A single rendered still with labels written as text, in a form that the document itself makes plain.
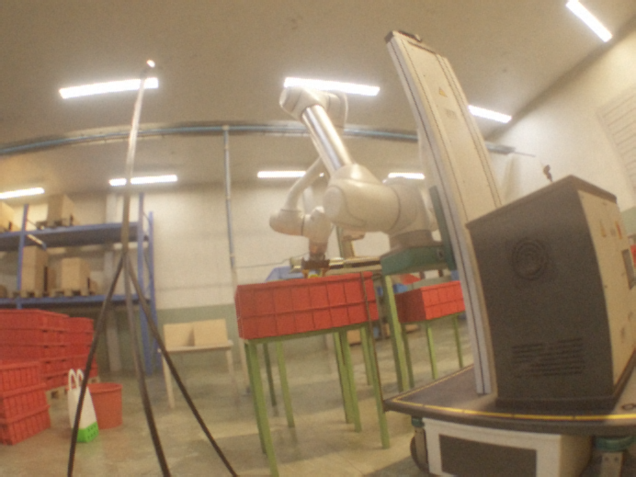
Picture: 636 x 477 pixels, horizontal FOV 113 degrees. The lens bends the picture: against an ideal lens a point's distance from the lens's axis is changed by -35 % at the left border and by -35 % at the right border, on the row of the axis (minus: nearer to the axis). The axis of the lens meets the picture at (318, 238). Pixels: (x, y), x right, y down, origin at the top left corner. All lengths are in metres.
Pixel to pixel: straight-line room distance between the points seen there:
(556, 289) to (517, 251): 0.14
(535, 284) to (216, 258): 6.95
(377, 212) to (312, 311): 0.57
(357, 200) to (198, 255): 6.62
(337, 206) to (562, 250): 0.61
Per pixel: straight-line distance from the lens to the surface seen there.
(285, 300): 1.33
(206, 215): 7.67
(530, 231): 0.81
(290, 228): 1.47
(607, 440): 0.84
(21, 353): 3.83
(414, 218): 1.07
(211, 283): 7.26
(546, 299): 0.81
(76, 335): 4.86
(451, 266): 1.10
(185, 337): 3.25
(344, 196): 0.92
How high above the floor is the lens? 0.65
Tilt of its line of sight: 15 degrees up
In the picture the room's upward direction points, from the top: 9 degrees counter-clockwise
